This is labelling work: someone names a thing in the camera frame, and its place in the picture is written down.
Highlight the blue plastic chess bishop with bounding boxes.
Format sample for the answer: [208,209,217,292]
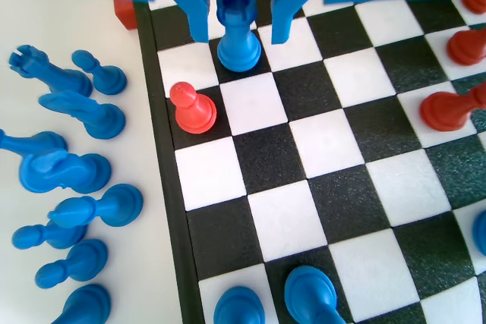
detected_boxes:
[46,183,145,228]

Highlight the black and white chessboard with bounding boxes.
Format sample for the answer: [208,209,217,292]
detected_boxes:
[132,0,486,324]

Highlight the blue pawn chess piece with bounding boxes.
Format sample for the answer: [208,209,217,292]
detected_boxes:
[35,239,109,289]
[71,49,128,96]
[11,222,90,250]
[283,265,355,324]
[213,285,266,324]

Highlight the blue king chess piece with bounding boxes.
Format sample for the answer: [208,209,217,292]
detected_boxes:
[471,209,486,257]

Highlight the red block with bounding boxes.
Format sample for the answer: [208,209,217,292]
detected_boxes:
[113,0,139,31]

